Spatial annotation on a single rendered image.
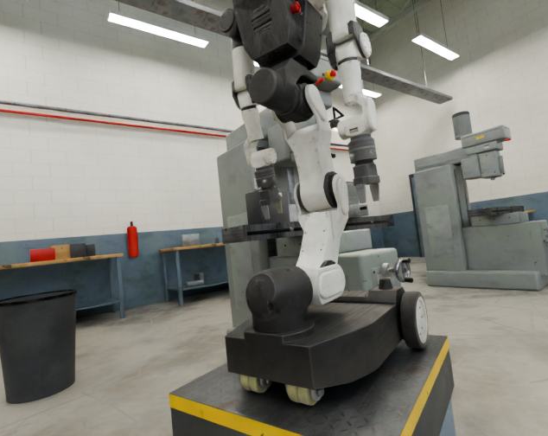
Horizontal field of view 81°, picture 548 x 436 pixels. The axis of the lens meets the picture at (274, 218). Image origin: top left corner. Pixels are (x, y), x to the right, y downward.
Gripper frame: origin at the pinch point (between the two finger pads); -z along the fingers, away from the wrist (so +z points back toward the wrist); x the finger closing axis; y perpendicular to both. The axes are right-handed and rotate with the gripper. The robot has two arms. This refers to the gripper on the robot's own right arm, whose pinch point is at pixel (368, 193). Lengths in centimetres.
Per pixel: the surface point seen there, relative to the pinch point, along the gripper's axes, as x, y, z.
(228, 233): 7, 82, -8
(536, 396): 77, -30, -103
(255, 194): 23, 74, 11
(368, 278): 43, 26, -40
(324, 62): 67, 45, 82
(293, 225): 34, 60, -9
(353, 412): -36, -4, -53
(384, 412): -32, -10, -54
